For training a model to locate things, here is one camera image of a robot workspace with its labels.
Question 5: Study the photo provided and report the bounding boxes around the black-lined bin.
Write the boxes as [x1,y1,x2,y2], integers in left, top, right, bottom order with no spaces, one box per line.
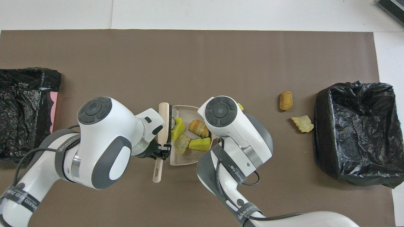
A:
[0,67,62,164]
[313,81,404,189]

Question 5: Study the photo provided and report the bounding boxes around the right black-lined bin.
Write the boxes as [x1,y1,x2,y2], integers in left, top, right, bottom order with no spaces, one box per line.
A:
[0,67,62,164]

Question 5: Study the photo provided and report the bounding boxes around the brown table mat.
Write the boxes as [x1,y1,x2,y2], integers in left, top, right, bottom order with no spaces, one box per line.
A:
[0,30,396,227]

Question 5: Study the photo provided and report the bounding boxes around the pale chip scrap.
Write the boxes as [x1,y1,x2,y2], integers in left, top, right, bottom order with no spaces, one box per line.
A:
[291,115,314,133]

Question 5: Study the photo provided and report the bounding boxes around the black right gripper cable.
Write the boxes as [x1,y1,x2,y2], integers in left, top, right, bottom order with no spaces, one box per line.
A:
[215,139,303,221]

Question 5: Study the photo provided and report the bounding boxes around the brown croquette scrap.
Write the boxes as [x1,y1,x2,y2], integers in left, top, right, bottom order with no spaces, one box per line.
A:
[279,91,294,111]

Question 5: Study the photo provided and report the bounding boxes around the beige plastic dustpan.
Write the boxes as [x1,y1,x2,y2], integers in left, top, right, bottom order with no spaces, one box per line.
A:
[169,105,218,166]

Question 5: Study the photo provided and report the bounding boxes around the beige hand brush black bristles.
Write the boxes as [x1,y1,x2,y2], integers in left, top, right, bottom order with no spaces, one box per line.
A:
[152,102,173,183]

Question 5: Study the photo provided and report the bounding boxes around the orange striped bread scrap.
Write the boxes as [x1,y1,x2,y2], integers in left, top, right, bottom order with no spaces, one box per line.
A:
[188,119,209,138]

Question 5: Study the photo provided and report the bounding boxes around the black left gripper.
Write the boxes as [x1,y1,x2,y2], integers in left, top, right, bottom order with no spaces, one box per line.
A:
[139,140,172,161]

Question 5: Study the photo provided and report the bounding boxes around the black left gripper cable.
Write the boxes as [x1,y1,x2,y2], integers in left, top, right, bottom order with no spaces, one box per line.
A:
[13,125,81,189]

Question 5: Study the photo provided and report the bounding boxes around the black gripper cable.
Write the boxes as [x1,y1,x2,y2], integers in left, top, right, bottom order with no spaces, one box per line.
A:
[13,125,81,189]
[215,139,303,221]

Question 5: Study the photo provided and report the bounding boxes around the pale striped bread scrap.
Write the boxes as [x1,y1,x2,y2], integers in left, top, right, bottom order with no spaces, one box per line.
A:
[175,135,192,155]

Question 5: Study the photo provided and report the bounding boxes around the dark ribbed block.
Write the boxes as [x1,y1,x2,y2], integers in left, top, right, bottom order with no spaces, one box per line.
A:
[376,0,404,27]

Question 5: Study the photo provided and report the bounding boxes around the yellow green sponge scrap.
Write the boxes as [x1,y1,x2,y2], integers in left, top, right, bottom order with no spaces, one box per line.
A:
[188,137,211,152]

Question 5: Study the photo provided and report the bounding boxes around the pink bin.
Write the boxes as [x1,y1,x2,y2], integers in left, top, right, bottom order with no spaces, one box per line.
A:
[49,91,59,134]

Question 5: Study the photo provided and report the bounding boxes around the left black-lined bin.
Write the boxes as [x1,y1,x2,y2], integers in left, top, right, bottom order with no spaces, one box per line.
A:
[313,81,404,189]

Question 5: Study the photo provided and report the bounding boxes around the hooked yellow sponge scrap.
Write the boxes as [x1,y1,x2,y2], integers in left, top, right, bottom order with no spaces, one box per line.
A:
[171,117,185,142]

